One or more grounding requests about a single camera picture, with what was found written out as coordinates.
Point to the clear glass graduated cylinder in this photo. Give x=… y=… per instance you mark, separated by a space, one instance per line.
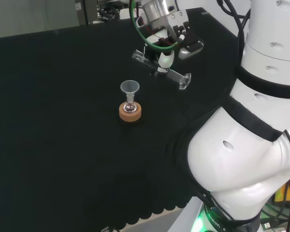
x=176 y=76

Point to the small glass round-bottom flask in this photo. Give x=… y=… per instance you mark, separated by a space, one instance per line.
x=130 y=106

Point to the clear plastic funnel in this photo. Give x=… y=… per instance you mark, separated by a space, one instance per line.
x=130 y=87

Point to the black bench cloth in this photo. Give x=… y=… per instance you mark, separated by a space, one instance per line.
x=62 y=120

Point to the grey equipment box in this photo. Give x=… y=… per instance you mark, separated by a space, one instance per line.
x=86 y=10

